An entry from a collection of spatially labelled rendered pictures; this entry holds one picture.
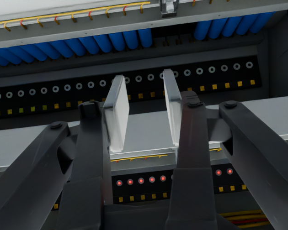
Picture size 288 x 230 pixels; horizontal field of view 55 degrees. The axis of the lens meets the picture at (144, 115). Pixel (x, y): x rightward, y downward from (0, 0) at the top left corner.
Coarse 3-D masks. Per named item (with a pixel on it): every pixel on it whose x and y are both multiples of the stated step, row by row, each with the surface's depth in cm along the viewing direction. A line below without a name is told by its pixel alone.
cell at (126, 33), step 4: (124, 32) 37; (128, 32) 36; (132, 32) 37; (124, 36) 38; (128, 36) 38; (132, 36) 38; (136, 36) 39; (128, 40) 39; (132, 40) 39; (136, 40) 40; (128, 44) 41; (132, 44) 41; (136, 44) 41; (132, 48) 42
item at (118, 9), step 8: (152, 0) 33; (184, 0) 33; (192, 0) 33; (112, 8) 33; (120, 8) 33; (128, 8) 33; (136, 8) 33; (32, 16) 34; (64, 16) 33; (80, 16) 34; (0, 24) 34; (8, 24) 34; (16, 24) 34; (24, 24) 34
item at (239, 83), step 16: (192, 64) 46; (208, 64) 46; (224, 64) 46; (240, 64) 46; (256, 64) 46; (64, 80) 48; (80, 80) 47; (96, 80) 47; (144, 80) 47; (160, 80) 47; (176, 80) 46; (192, 80) 46; (208, 80) 46; (224, 80) 46; (240, 80) 45; (256, 80) 45; (16, 96) 48; (32, 96) 48; (48, 96) 47; (64, 96) 47; (80, 96) 47; (96, 96) 47; (128, 96) 46; (144, 96) 46; (160, 96) 46; (0, 112) 47; (16, 112) 47; (32, 112) 47; (48, 112) 48
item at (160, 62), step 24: (0, 0) 30; (24, 0) 30; (48, 0) 31; (72, 0) 31; (96, 0) 32; (120, 0) 32; (144, 0) 33; (240, 48) 46; (48, 72) 47; (72, 72) 47; (96, 72) 47; (120, 72) 47
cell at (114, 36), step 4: (116, 32) 36; (120, 32) 37; (112, 36) 37; (116, 36) 37; (120, 36) 38; (112, 40) 39; (116, 40) 38; (120, 40) 39; (116, 44) 40; (120, 44) 40; (124, 44) 42; (116, 48) 42; (120, 48) 42
